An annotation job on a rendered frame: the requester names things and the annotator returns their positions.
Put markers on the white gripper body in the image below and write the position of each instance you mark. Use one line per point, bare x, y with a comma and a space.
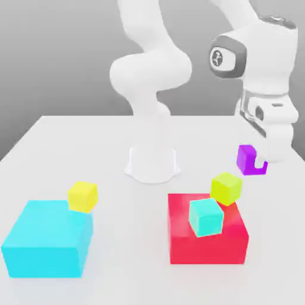
278, 133

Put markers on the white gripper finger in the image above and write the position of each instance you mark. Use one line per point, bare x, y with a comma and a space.
259, 160

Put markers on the small purple cube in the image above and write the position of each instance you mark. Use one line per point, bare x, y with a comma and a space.
244, 159

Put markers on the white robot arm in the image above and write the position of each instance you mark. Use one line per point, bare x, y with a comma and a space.
150, 71

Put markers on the small lime cube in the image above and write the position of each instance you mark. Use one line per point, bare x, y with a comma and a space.
226, 188

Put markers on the small teal cube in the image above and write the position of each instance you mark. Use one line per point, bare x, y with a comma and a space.
206, 219

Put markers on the small yellow cube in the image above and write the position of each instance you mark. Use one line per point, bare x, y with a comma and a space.
82, 196

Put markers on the large red box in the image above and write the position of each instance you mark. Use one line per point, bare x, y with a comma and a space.
181, 238

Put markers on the large cyan box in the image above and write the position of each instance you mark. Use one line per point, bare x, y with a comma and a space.
43, 238

